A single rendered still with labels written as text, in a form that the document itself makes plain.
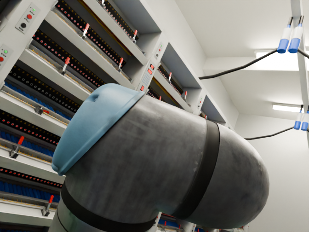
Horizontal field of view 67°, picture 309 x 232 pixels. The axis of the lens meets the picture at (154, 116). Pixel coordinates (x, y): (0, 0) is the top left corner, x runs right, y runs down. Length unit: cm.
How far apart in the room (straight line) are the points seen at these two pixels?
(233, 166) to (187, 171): 5
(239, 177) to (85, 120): 15
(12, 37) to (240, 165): 95
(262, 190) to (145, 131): 14
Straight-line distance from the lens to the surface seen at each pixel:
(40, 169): 116
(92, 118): 22
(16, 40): 106
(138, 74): 147
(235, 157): 24
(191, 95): 208
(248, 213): 28
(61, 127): 115
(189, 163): 22
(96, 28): 150
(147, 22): 160
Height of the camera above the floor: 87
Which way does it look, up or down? 15 degrees up
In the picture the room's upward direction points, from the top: 23 degrees clockwise
